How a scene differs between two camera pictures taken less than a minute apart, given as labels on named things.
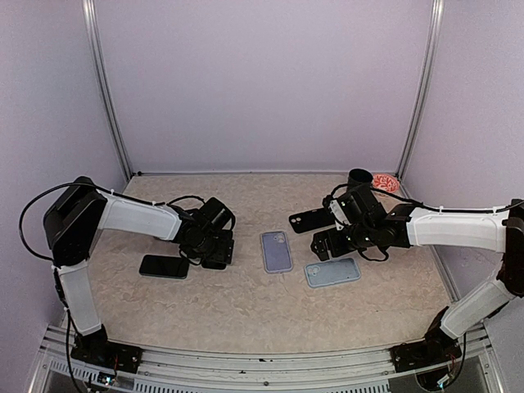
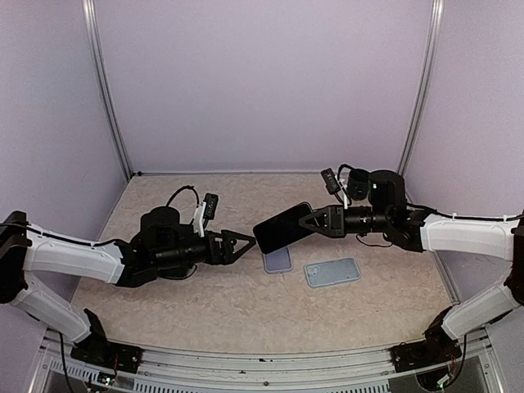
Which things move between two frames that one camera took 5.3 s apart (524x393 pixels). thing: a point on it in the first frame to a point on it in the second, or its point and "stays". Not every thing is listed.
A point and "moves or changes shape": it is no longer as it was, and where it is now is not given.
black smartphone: x=212 y=264 moves or changes shape
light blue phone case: x=334 y=272 stays
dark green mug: x=359 y=177 stays
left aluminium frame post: x=88 y=17 stays
